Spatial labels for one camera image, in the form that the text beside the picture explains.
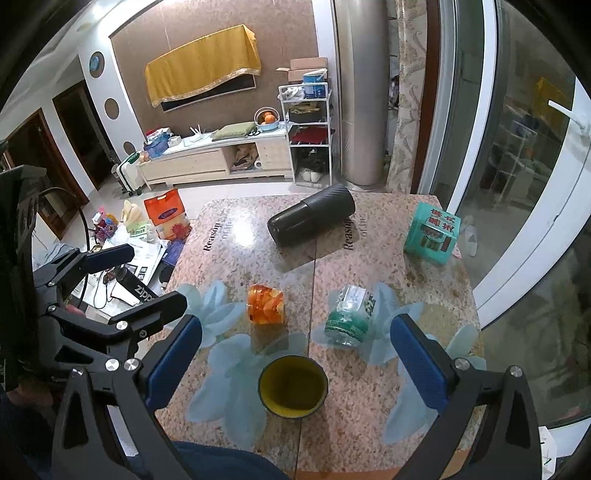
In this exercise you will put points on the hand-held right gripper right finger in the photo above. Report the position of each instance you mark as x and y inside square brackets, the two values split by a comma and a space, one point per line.
[418, 364]

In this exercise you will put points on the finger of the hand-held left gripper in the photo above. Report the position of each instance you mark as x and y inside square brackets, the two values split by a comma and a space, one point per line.
[111, 256]
[154, 308]

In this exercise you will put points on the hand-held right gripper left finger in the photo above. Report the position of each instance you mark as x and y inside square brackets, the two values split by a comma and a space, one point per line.
[174, 361]

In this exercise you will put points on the black ribbed cup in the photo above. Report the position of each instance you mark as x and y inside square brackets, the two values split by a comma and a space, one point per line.
[311, 217]

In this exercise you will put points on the dark cup with yellow inside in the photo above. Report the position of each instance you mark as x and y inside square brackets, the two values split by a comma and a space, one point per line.
[293, 386]

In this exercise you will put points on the person's left hand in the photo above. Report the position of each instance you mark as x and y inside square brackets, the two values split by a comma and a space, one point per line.
[30, 393]

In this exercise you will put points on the black flat box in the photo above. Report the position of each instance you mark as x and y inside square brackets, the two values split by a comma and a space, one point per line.
[136, 288]

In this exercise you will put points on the printed paper sheets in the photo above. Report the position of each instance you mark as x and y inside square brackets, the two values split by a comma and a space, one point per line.
[145, 256]

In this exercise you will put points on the green tissue pack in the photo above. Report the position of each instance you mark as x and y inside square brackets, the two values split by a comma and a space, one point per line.
[137, 229]

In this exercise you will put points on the orange printed bag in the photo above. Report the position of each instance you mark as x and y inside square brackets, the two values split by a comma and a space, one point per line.
[166, 217]

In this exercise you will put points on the clear bottle with green label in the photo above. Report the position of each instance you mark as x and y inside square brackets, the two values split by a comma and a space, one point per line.
[351, 316]

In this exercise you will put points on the white suitcase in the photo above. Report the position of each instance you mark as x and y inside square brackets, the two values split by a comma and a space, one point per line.
[129, 173]

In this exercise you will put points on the orange plastic jar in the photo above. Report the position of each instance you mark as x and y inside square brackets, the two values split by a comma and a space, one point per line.
[265, 304]

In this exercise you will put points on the blue basket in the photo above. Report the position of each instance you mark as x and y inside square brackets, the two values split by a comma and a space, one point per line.
[157, 147]

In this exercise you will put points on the light wooden television cabinet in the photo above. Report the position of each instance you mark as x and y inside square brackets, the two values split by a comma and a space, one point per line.
[194, 161]

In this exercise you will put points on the teal printed box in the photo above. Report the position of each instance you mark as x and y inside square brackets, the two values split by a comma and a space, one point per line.
[431, 233]

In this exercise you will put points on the white slipper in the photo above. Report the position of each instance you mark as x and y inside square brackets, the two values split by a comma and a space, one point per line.
[471, 235]

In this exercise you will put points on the green cushion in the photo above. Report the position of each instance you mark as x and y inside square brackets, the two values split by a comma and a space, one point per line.
[235, 131]

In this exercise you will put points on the pair of white shoes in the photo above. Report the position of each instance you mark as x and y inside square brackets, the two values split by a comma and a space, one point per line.
[308, 175]

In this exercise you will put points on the fruit bowl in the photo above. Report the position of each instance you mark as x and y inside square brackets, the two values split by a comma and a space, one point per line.
[267, 121]

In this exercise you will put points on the TV with yellow cloth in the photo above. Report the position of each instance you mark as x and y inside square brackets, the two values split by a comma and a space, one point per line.
[203, 60]

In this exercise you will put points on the white shelf rack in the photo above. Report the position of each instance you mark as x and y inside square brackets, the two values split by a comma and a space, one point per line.
[307, 147]

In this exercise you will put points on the red cloth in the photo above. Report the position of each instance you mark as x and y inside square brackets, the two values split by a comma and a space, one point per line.
[309, 136]

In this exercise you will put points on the blue and white box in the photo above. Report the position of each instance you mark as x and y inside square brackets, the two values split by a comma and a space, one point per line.
[316, 87]

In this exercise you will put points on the cardboard box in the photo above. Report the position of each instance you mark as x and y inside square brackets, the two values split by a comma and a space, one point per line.
[300, 69]

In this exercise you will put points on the patterned curtain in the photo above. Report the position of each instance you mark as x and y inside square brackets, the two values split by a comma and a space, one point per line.
[411, 92]

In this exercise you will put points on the grey column air conditioner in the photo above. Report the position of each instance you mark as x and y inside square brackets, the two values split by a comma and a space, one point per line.
[362, 92]

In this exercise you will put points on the black wall television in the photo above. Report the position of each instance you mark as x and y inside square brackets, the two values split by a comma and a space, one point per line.
[207, 95]

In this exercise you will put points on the round wall ornament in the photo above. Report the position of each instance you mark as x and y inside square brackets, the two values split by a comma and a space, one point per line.
[96, 62]

